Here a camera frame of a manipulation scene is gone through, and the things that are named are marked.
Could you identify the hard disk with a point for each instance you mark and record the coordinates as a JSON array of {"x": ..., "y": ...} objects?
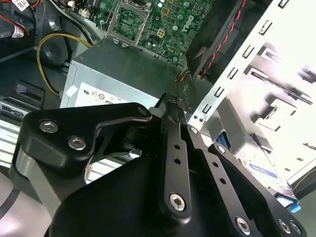
[{"x": 261, "y": 170}]

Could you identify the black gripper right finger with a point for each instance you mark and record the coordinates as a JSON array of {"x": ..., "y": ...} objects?
[{"x": 229, "y": 197}]

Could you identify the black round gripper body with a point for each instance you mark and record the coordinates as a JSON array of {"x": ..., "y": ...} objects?
[{"x": 111, "y": 209}]

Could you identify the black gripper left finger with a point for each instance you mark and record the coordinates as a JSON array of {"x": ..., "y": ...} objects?
[{"x": 59, "y": 138}]

